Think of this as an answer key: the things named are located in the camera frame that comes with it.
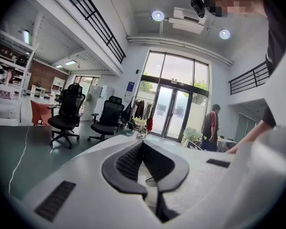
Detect glass entrance door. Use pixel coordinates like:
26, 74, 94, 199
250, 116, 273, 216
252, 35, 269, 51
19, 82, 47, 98
139, 51, 210, 141

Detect long white floor cable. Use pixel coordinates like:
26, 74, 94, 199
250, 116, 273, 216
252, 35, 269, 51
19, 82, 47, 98
9, 125, 30, 196

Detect black head-worn camera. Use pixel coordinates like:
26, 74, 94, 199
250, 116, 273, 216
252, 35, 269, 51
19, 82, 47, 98
190, 0, 207, 19

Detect person's right forearm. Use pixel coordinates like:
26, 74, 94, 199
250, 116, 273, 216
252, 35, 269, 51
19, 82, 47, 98
225, 119, 275, 155

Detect vase of white flowers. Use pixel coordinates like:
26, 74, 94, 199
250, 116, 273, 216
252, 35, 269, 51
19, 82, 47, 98
181, 127, 204, 150

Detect black mesh office chair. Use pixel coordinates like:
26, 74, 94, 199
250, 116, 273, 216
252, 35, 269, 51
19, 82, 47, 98
47, 83, 87, 150
87, 95, 125, 143

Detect long black mezzanine railing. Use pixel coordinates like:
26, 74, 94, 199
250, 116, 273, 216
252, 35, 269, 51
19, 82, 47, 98
55, 0, 127, 64

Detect blue wall poster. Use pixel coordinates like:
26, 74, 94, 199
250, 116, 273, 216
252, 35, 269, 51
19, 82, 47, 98
124, 80, 137, 98

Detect pink cloth covered chair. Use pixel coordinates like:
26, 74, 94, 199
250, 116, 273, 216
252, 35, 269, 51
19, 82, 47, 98
30, 100, 55, 126

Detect round ceiling light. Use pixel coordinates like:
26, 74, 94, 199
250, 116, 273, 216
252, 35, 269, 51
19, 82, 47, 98
219, 28, 231, 41
151, 10, 165, 22

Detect white ceiling air conditioner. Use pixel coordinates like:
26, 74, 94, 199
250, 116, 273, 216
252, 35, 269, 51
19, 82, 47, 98
168, 7, 207, 35

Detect tube ceiling light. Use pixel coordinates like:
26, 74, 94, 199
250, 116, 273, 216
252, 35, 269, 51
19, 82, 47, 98
22, 29, 31, 44

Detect white shelf unit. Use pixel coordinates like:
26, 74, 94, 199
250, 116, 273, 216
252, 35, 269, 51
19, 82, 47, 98
0, 28, 38, 126

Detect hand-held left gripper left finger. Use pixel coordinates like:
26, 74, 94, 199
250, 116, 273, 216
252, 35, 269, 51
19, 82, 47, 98
20, 136, 163, 229

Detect short black mezzanine railing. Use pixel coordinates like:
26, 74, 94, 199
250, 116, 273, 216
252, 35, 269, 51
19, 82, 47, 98
228, 60, 270, 95

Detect clothes rack with garments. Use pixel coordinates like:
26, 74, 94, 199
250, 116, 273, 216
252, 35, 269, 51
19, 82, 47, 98
127, 95, 156, 132

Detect white ceiling pipes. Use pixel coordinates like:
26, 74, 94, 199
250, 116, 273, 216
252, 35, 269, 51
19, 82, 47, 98
127, 35, 234, 66

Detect low white cabinet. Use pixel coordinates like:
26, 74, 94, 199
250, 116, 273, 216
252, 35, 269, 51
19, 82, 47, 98
30, 84, 48, 98

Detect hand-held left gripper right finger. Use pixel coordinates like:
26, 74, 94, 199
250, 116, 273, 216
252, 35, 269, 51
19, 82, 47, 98
142, 124, 286, 229

